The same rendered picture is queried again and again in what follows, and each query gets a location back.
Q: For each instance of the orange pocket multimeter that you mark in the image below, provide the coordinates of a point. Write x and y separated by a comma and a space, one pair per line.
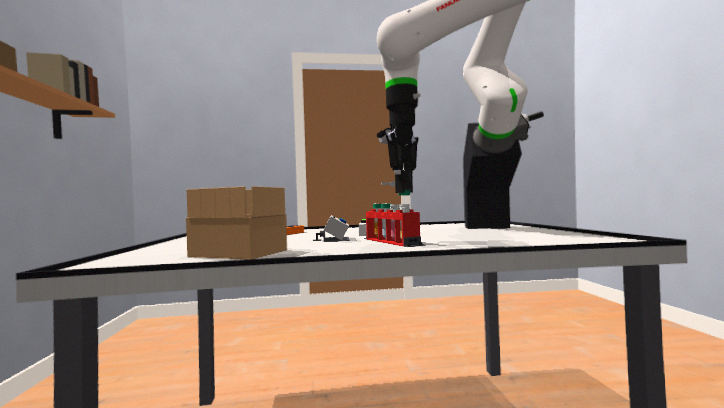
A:
294, 230

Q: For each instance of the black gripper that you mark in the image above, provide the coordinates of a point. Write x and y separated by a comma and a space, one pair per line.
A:
403, 149

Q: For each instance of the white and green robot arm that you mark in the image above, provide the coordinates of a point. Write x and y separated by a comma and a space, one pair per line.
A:
500, 92

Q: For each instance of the grey button panel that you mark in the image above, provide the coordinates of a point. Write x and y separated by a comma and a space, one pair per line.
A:
337, 228

